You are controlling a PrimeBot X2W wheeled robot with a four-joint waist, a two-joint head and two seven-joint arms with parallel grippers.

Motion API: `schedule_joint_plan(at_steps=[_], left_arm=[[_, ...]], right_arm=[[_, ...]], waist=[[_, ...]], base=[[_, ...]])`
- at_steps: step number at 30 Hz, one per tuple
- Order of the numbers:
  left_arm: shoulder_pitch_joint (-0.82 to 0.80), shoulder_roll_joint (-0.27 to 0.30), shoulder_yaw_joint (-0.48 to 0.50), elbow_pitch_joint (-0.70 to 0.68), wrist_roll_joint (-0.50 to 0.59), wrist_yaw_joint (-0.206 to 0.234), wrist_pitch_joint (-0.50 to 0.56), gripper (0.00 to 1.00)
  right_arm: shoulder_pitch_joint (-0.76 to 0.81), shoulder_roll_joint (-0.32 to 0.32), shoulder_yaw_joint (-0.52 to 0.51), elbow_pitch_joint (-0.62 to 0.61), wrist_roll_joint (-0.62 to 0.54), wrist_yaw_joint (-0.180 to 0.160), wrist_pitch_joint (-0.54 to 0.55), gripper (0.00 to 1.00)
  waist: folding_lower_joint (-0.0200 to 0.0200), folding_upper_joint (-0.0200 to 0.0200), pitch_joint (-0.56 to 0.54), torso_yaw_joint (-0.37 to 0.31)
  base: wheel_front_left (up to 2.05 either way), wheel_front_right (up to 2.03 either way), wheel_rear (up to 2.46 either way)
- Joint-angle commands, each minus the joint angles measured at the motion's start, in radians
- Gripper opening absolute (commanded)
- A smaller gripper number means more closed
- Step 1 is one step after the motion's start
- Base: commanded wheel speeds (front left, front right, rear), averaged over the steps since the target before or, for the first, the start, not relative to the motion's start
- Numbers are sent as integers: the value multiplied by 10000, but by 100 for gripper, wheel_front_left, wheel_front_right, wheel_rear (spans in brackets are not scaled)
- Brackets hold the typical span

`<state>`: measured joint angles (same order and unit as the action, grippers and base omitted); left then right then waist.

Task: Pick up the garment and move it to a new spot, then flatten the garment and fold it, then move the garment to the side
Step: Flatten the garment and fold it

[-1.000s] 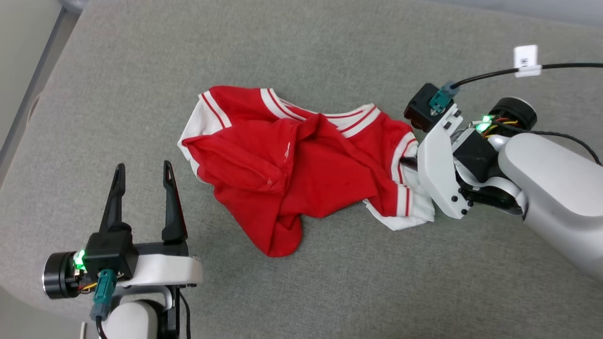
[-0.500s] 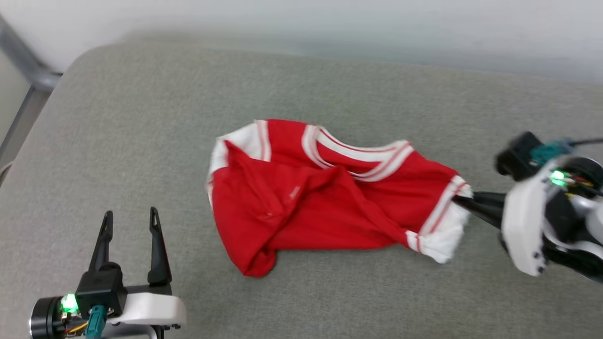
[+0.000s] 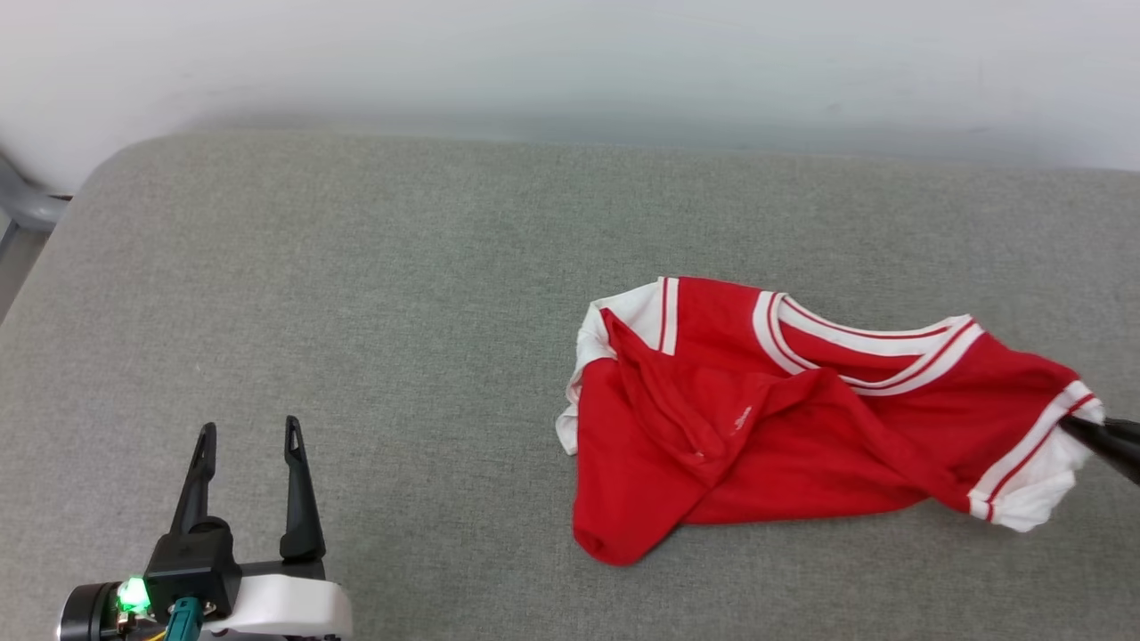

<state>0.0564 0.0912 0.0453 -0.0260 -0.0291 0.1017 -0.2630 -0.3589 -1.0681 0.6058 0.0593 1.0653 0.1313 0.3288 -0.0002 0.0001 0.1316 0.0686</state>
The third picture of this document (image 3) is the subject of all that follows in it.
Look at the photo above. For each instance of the red white basketball jersey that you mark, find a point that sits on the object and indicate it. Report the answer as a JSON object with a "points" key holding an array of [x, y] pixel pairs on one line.
{"points": [[802, 445]]}

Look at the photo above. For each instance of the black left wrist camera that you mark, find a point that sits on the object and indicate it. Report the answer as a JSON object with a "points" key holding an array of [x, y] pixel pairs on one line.
{"points": [[191, 561]]}

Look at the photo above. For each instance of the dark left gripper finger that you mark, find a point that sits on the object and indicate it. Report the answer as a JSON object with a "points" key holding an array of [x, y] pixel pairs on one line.
{"points": [[198, 481], [301, 516]]}

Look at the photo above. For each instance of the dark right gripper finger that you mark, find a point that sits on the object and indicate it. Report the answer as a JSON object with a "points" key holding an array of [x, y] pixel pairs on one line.
{"points": [[1129, 431], [1113, 454]]}

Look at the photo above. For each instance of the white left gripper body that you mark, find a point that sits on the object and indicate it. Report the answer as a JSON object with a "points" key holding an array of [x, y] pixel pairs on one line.
{"points": [[285, 605]]}

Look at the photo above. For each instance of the grey metal frame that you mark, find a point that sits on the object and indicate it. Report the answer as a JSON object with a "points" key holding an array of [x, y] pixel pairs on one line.
{"points": [[27, 209]]}

